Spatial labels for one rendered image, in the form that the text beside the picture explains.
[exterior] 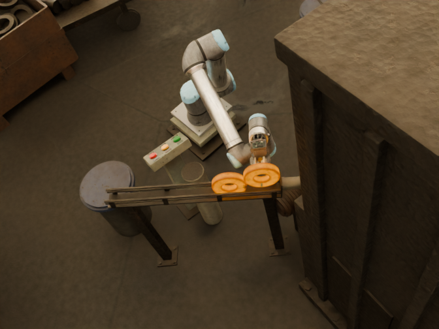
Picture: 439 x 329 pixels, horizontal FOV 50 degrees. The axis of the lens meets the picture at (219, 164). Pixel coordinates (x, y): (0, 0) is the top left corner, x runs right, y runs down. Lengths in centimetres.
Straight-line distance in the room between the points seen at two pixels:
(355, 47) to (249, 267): 183
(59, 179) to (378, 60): 271
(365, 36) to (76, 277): 235
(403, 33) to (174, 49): 293
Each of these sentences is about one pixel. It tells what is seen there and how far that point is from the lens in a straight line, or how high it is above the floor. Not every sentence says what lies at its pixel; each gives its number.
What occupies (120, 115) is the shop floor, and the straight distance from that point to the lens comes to 355.
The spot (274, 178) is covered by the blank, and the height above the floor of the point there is 75.
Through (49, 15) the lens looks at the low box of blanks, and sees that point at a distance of 373.
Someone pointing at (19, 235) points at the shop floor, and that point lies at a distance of 335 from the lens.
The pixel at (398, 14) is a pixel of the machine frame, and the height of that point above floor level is 176.
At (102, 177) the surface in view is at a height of 43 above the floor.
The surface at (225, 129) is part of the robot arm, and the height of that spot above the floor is 71.
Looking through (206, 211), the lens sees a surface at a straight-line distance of 267.
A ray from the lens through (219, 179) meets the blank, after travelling 203.
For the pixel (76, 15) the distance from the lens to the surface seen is 403.
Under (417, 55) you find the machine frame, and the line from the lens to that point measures 104.
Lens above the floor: 248
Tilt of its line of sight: 55 degrees down
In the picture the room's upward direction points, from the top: 20 degrees counter-clockwise
